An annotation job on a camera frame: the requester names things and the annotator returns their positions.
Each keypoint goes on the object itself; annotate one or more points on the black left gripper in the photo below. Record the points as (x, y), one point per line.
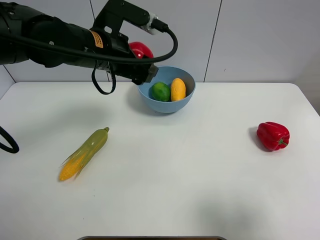
(100, 42)

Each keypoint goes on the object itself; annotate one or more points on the red apple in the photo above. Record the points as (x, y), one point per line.
(140, 50)

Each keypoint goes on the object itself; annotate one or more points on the green lime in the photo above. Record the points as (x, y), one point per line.
(160, 92)

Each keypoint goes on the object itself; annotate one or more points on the yellow mango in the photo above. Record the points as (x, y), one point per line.
(177, 90)

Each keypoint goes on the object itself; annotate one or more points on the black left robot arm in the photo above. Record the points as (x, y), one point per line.
(28, 34)

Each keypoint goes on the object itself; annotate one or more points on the blue plastic bowl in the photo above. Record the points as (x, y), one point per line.
(166, 74)

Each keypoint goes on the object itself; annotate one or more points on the corn cob with husk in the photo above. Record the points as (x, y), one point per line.
(77, 161)

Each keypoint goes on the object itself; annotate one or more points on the red bell pepper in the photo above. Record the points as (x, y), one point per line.
(273, 136)

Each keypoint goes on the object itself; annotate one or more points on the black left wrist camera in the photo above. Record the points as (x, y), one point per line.
(115, 12)

